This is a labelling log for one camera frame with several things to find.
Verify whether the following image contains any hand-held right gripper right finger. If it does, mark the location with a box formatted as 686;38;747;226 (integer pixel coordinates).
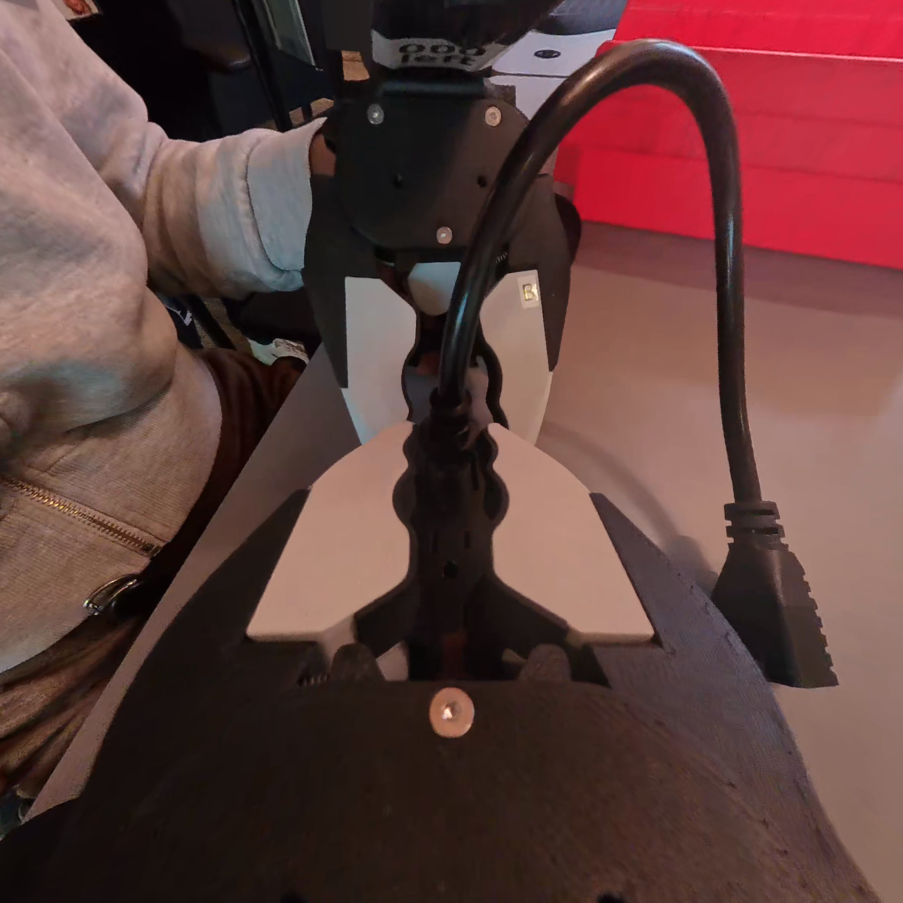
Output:
469;422;656;649

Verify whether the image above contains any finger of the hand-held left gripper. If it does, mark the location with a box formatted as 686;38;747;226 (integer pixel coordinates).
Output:
469;267;554;449
342;275;424;445

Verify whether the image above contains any black ribbed socket connector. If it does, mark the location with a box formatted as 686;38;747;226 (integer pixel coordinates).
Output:
709;499;840;689

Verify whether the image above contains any red plastic bin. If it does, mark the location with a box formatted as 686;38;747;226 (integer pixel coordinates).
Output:
617;0;903;57
554;44;903;270

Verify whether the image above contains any grey zip hoodie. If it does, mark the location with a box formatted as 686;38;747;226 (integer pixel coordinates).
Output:
0;0;227;671

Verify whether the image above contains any person's left forearm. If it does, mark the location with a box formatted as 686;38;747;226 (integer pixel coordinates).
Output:
71;0;329;297

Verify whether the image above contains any black power cable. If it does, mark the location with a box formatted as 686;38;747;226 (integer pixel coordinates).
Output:
427;39;766;509

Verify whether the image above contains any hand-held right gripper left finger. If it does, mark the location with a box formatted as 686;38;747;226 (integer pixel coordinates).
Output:
246;420;438;649

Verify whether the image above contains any white panel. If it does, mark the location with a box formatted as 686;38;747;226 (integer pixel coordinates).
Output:
490;28;625;79

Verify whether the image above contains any black power plug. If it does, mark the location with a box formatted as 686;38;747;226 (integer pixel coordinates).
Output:
405;391;505;681

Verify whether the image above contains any dark metal cabinet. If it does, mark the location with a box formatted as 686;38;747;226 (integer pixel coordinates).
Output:
92;0;333;142

